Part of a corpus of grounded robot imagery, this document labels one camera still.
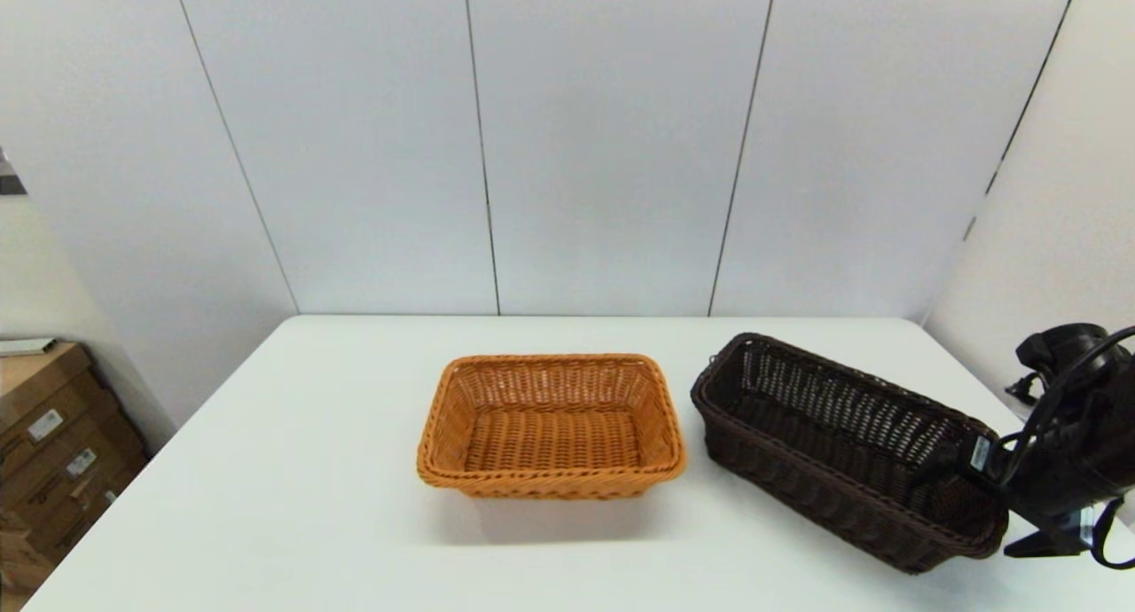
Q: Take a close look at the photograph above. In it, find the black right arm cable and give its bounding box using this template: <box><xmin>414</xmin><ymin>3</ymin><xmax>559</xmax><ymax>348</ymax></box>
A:
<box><xmin>1000</xmin><ymin>326</ymin><xmax>1135</xmax><ymax>570</ymax></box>

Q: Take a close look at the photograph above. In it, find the orange wicker basket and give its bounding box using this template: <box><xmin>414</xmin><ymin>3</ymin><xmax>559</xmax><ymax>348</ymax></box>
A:
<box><xmin>417</xmin><ymin>353</ymin><xmax>688</xmax><ymax>502</ymax></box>

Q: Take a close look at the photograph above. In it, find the dark brown wicker basket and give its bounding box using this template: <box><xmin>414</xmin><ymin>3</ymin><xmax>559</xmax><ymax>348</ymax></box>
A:
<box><xmin>689</xmin><ymin>333</ymin><xmax>1010</xmax><ymax>575</ymax></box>

